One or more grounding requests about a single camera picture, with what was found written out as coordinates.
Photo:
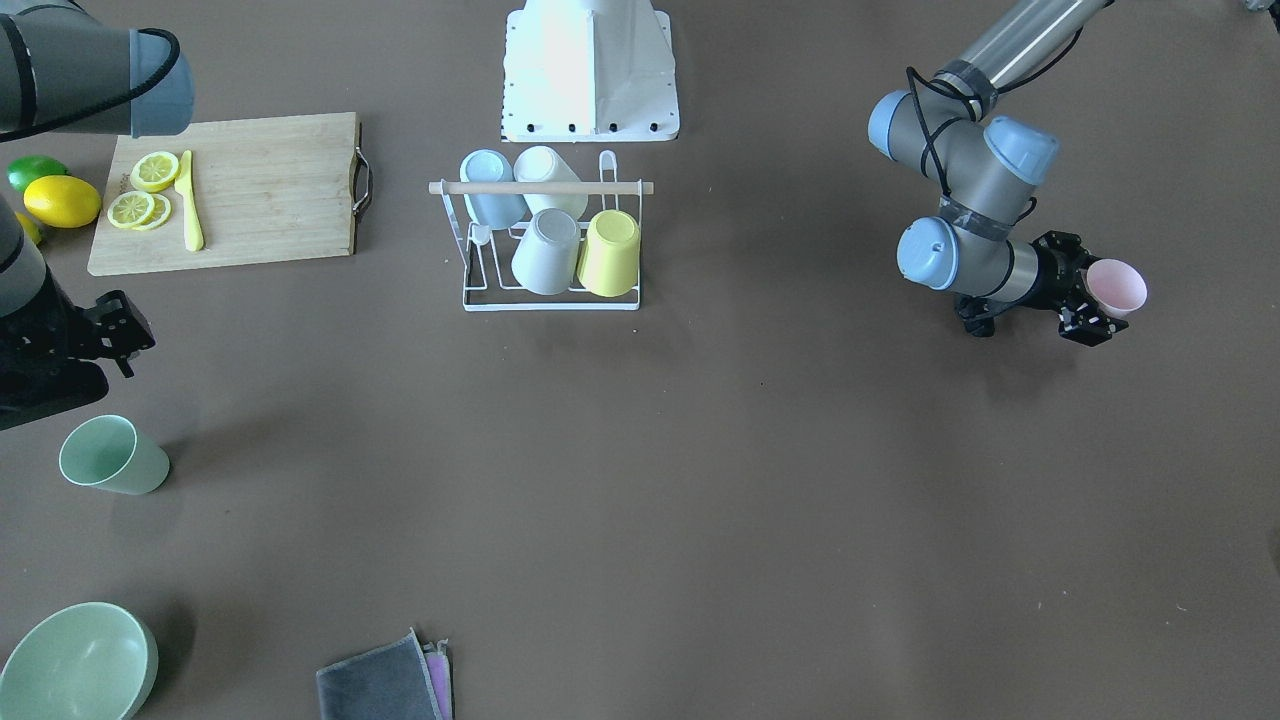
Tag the yellow lemon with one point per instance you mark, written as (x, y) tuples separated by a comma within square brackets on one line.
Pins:
[(62, 201)]

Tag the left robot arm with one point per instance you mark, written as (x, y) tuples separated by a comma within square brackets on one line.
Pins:
[(988, 169)]

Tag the yellow plastic knife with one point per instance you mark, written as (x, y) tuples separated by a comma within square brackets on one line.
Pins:
[(184, 184)]

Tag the white wire cup rack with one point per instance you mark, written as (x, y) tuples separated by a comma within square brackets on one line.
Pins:
[(488, 215)]

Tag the green lime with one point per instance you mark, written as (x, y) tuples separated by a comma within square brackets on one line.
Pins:
[(27, 169)]

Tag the grey plastic cup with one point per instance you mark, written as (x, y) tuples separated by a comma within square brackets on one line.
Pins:
[(546, 257)]

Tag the yellow plastic cup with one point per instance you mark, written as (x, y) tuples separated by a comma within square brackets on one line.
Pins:
[(609, 264)]

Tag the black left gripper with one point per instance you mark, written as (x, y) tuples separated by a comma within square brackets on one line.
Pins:
[(1047, 276)]

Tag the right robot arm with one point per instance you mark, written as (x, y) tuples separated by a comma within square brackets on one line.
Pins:
[(65, 72)]

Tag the white plastic cup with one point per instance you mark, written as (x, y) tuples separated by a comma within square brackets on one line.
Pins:
[(542, 164)]

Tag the pink plastic cup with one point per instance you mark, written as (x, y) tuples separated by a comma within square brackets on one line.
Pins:
[(1117, 288)]

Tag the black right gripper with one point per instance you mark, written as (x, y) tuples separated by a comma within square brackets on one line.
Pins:
[(52, 330)]

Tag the grey folded cloth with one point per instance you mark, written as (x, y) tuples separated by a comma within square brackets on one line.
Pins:
[(406, 679)]

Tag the lemon slice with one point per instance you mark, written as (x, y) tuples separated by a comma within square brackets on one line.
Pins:
[(139, 211), (154, 172)]

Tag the green bowl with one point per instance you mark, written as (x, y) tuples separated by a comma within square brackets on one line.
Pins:
[(94, 660)]

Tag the wooden cutting board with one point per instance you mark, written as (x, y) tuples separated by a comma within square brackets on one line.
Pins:
[(267, 190)]

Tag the green plastic cup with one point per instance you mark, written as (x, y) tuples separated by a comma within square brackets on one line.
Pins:
[(109, 452)]

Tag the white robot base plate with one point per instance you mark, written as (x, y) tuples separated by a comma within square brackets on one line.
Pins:
[(589, 72)]

